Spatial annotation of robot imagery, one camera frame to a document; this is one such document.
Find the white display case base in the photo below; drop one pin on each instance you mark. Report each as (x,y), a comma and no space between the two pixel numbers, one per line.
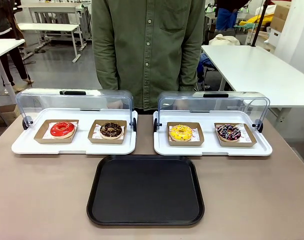
(82,147)
(209,150)

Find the white desk with metal legs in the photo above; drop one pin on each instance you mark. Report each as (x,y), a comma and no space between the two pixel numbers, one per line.
(49,27)

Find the large white table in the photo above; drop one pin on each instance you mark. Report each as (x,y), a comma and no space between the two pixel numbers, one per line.
(257,72)

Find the person torso in green shirt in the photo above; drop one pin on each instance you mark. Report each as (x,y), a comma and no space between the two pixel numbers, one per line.
(147,50)

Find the beige fabric bag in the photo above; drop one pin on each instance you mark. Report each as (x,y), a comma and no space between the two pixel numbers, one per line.
(223,40)

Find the white storage box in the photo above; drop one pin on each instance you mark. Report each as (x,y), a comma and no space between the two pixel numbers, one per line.
(275,40)

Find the brown cardboard box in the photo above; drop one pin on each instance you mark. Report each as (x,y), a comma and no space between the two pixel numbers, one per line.
(280,15)

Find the person's right hand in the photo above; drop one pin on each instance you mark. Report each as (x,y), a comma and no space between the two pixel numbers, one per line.
(115,103)

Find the white table with round leg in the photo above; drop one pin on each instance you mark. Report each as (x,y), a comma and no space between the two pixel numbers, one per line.
(2,48)

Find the red glazed donut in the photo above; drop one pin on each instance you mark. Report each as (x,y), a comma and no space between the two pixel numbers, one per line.
(55,131)

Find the black rectangular serving tray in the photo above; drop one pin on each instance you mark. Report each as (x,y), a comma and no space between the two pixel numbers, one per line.
(145,192)

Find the brown cardboard donut tray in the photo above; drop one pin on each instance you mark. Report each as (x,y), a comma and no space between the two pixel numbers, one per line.
(199,143)
(92,139)
(250,143)
(40,138)

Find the bystander in blue apron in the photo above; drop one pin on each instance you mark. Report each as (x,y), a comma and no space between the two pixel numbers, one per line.
(225,17)

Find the black stand pole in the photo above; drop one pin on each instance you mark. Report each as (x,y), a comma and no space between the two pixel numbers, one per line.
(258,27)

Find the person's left forearm green sleeve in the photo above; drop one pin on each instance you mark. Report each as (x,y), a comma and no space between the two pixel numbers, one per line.
(192,70)

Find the bystander in dark clothes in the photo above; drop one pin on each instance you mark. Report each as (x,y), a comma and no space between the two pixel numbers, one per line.
(0,22)

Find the chocolate donut with yellow sprinkles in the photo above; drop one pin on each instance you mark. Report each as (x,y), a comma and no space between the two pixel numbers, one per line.
(104,132)

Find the long white workbench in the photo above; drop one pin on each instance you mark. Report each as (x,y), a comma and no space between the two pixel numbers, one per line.
(54,7)

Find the dark donut with colourful sprinkles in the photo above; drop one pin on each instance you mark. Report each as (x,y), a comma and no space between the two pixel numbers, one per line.
(223,135)

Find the person's right forearm green sleeve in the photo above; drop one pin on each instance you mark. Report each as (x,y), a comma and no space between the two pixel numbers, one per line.
(105,70)

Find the yellow cloth bundle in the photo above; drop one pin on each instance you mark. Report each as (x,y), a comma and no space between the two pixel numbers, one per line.
(263,20)

